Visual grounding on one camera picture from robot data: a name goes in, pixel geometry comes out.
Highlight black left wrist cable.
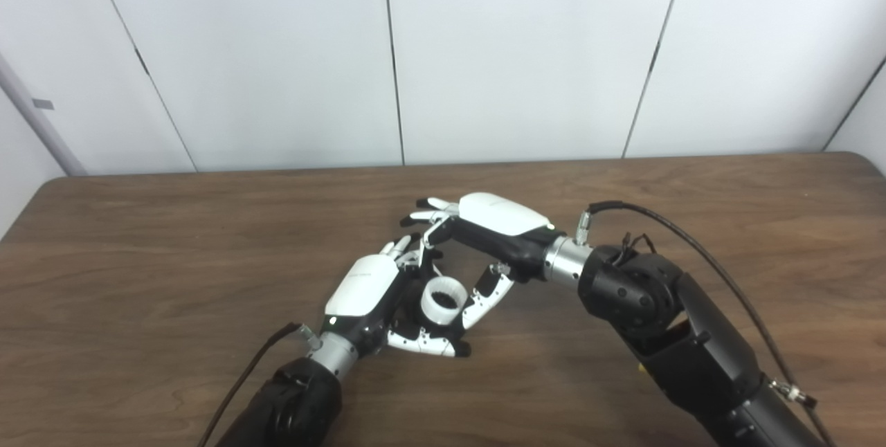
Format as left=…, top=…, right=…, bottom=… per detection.
left=197, top=322, right=312, bottom=447

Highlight white plastic ring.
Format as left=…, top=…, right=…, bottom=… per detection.
left=421, top=277, right=469, bottom=327

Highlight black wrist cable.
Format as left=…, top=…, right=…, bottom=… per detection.
left=576, top=201, right=838, bottom=447
left=197, top=322, right=312, bottom=447

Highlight round black plastic part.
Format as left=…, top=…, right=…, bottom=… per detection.
left=405, top=280, right=478, bottom=337

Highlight grey wall corner post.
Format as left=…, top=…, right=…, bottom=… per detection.
left=0, top=53, right=89, bottom=176

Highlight white and black right hand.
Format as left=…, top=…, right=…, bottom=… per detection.
left=400, top=192, right=558, bottom=330

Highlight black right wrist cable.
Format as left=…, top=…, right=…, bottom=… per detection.
left=576, top=201, right=838, bottom=447

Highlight white and black left hand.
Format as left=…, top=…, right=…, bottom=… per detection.
left=320, top=236, right=471, bottom=365

